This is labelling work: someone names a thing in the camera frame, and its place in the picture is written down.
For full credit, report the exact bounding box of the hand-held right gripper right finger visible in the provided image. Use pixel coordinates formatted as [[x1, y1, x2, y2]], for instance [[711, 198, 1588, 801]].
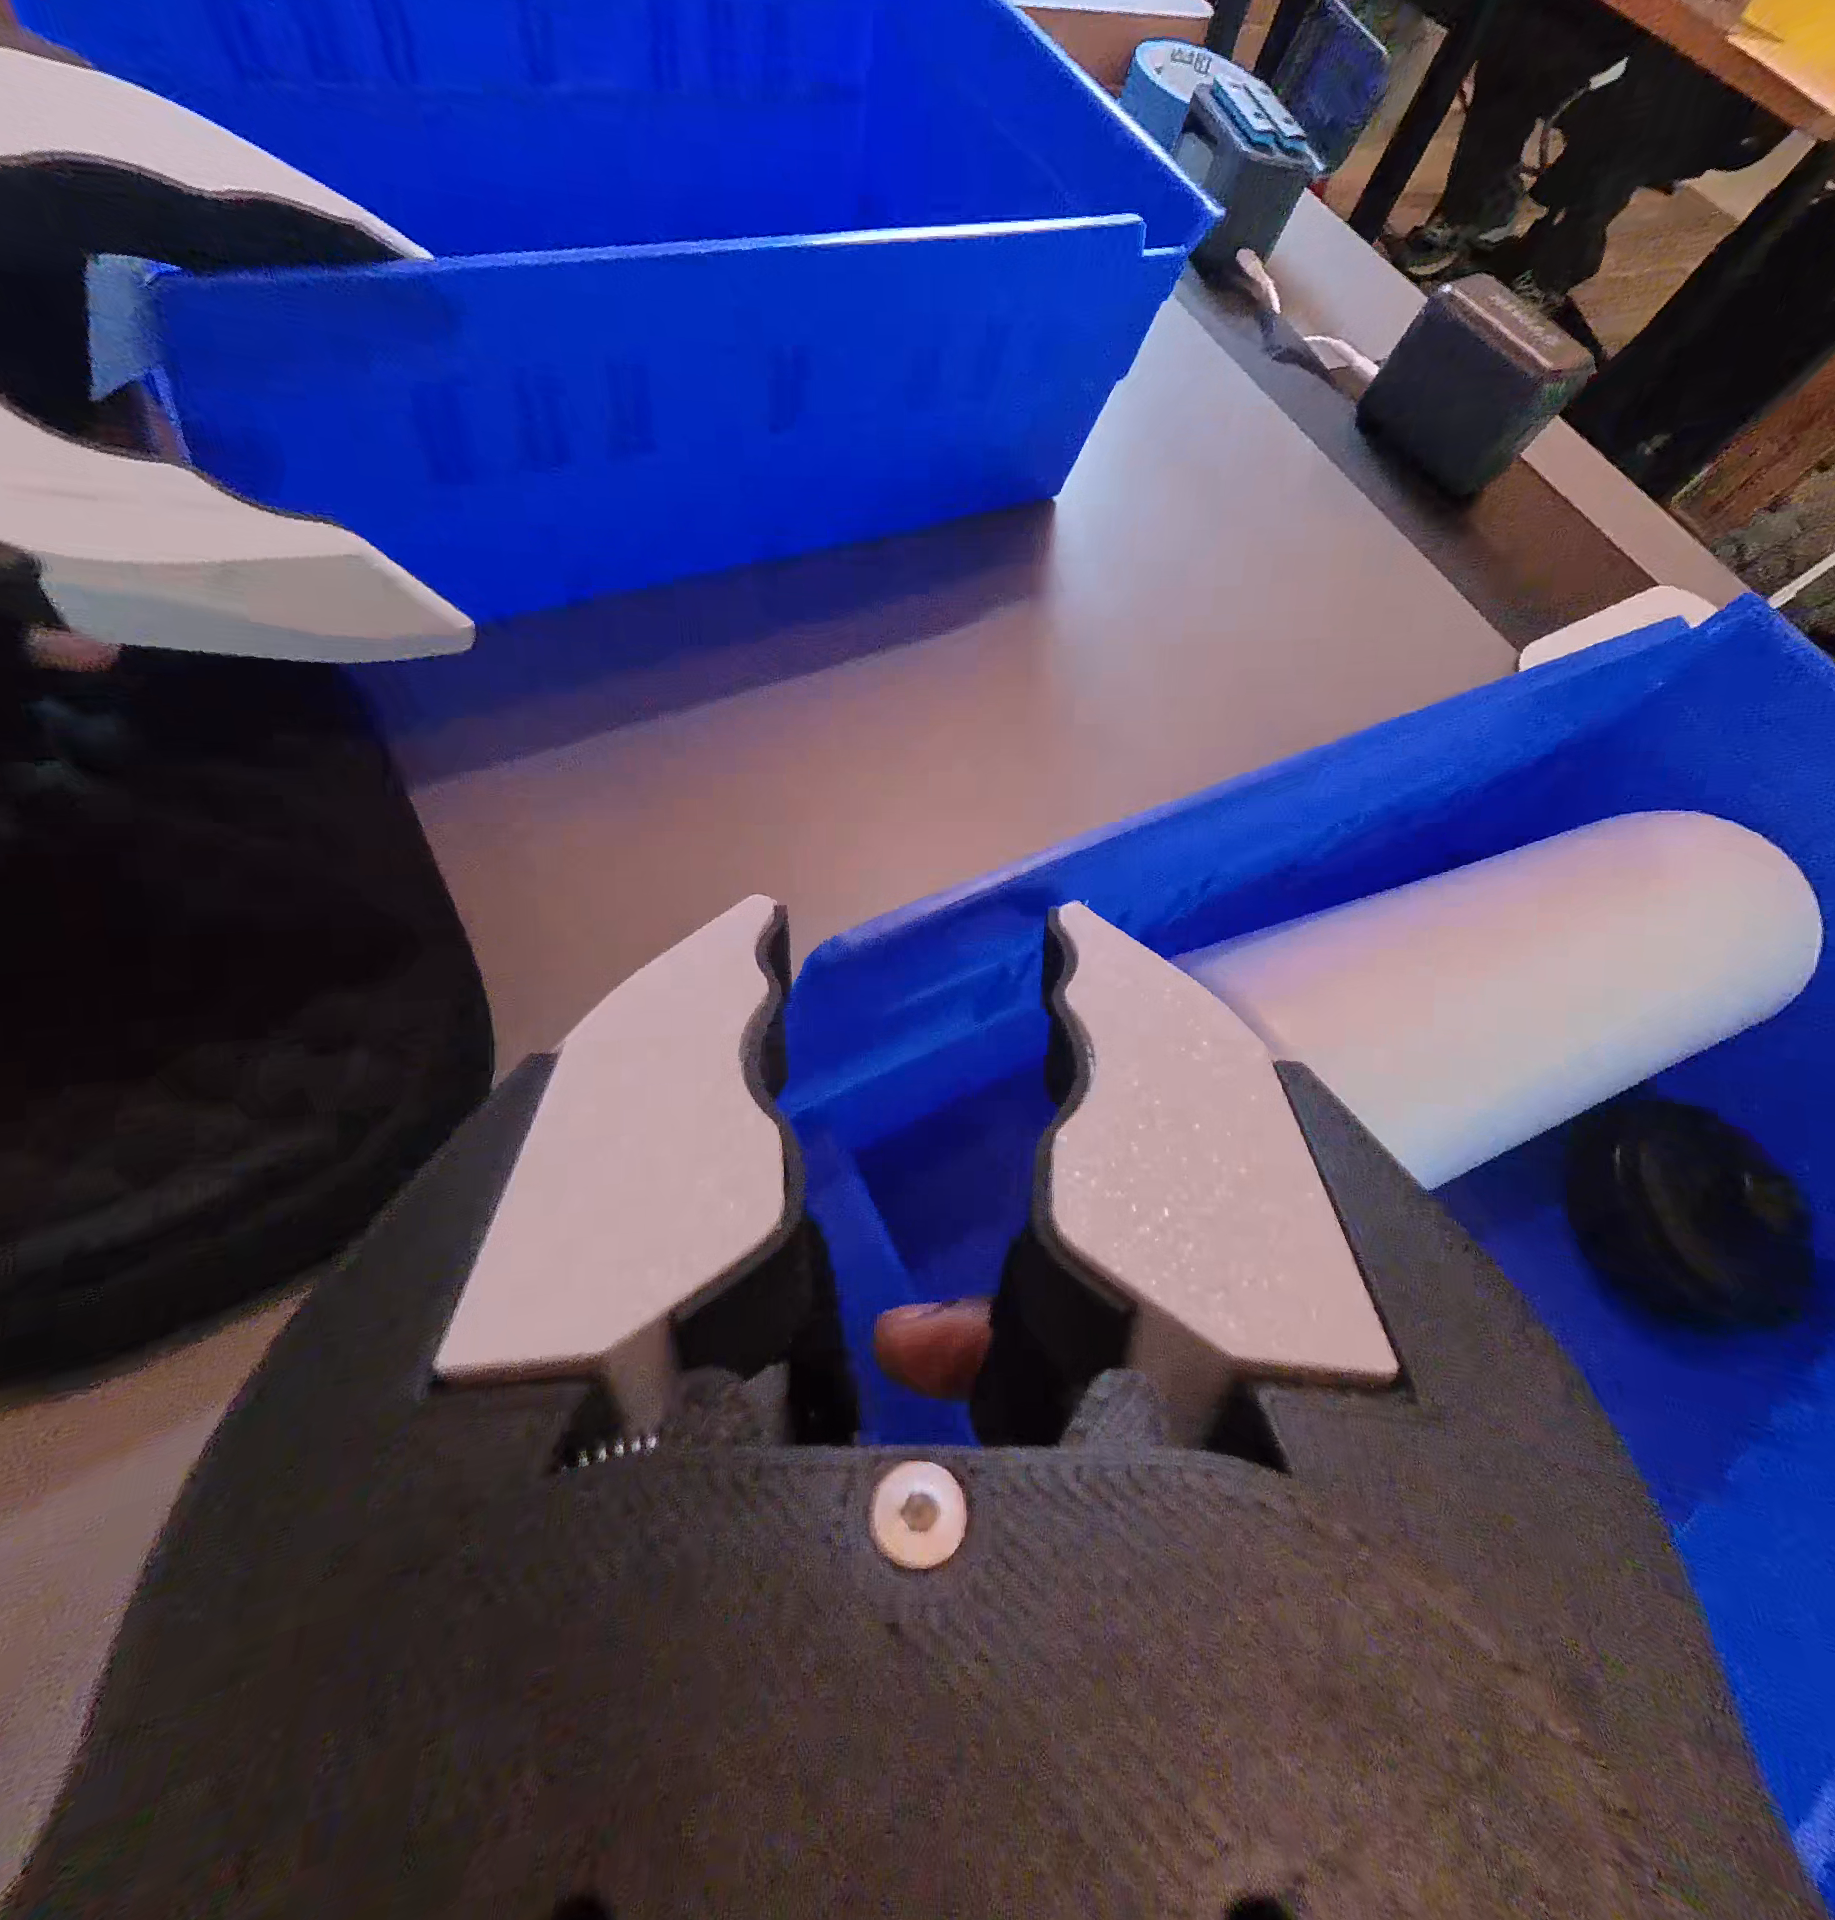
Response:
[[972, 899, 1399, 1447]]

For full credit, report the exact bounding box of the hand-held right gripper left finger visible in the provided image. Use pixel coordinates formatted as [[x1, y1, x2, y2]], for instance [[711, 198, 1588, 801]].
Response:
[[434, 896, 859, 1447]]

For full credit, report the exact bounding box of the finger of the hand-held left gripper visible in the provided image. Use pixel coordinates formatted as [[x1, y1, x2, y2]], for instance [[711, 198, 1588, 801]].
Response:
[[0, 38, 429, 302], [0, 365, 477, 667]]

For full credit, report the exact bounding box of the white plastic bottle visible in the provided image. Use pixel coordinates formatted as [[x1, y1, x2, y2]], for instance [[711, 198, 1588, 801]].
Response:
[[1171, 809, 1828, 1194]]

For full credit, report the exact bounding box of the blue plastic bin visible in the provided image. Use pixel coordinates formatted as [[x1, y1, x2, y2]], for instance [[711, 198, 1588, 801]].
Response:
[[779, 590, 1835, 1920], [6, 0, 1224, 625]]

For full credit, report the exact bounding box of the black bottle lid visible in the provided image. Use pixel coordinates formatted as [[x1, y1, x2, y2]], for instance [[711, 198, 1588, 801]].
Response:
[[1565, 1098, 1818, 1330]]

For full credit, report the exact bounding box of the person's right hand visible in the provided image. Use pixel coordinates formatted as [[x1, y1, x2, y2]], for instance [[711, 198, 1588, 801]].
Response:
[[874, 1300, 995, 1405]]

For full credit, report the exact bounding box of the black dimpled cushion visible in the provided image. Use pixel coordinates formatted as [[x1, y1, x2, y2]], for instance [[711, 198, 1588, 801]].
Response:
[[0, 644, 495, 1387]]

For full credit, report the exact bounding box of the dark grey box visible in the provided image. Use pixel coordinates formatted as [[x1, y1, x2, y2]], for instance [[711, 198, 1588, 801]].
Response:
[[1355, 274, 1595, 501]]

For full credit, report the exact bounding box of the blue tape roll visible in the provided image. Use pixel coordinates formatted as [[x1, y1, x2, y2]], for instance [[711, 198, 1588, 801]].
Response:
[[1118, 38, 1264, 153]]

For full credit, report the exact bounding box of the grey battery charger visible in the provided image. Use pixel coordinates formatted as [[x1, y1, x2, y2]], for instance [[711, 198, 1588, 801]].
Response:
[[1177, 0, 1388, 274]]

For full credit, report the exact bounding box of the wooden desk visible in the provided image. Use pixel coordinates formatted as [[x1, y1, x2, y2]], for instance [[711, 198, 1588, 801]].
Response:
[[1598, 0, 1835, 143]]

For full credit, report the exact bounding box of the white cable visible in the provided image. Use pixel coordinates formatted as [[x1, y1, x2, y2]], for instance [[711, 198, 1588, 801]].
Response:
[[1231, 248, 1380, 402]]

